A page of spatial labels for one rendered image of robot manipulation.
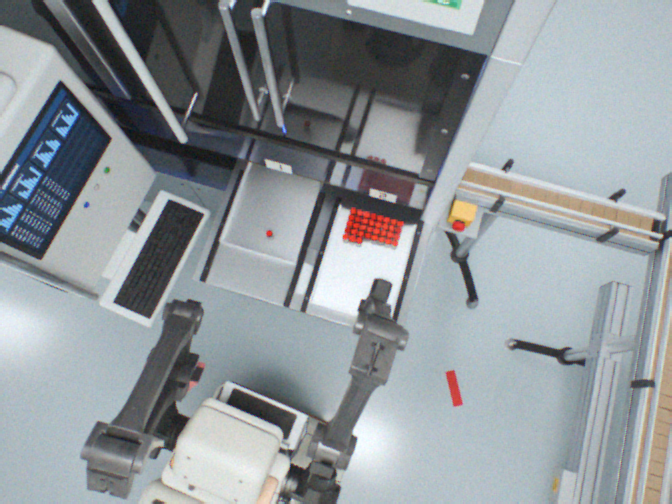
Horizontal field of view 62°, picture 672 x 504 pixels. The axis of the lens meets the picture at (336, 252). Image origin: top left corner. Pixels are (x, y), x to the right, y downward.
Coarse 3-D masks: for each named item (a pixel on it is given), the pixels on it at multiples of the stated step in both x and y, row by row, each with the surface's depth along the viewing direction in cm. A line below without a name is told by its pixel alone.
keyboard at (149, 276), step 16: (176, 208) 194; (160, 224) 192; (176, 224) 193; (192, 224) 192; (160, 240) 191; (176, 240) 191; (144, 256) 189; (160, 256) 189; (176, 256) 189; (144, 272) 188; (160, 272) 188; (128, 288) 186; (144, 288) 186; (160, 288) 187; (128, 304) 185; (144, 304) 185
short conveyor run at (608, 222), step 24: (480, 168) 181; (504, 168) 183; (456, 192) 183; (480, 192) 183; (504, 192) 179; (528, 192) 183; (552, 192) 183; (576, 192) 179; (624, 192) 175; (504, 216) 189; (528, 216) 183; (552, 216) 181; (576, 216) 178; (600, 216) 181; (624, 216) 181; (648, 216) 178; (600, 240) 182; (624, 240) 179; (648, 240) 178
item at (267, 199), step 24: (264, 168) 191; (240, 192) 189; (264, 192) 189; (288, 192) 189; (312, 192) 189; (240, 216) 187; (264, 216) 187; (288, 216) 187; (240, 240) 185; (264, 240) 185; (288, 240) 185
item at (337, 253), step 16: (336, 224) 186; (336, 240) 185; (400, 240) 184; (336, 256) 183; (352, 256) 183; (368, 256) 183; (384, 256) 183; (400, 256) 183; (320, 272) 180; (336, 272) 182; (352, 272) 182; (368, 272) 182; (384, 272) 182; (400, 272) 182; (320, 288) 180; (336, 288) 180; (352, 288) 180; (368, 288) 180; (320, 304) 176; (336, 304) 179; (352, 304) 179
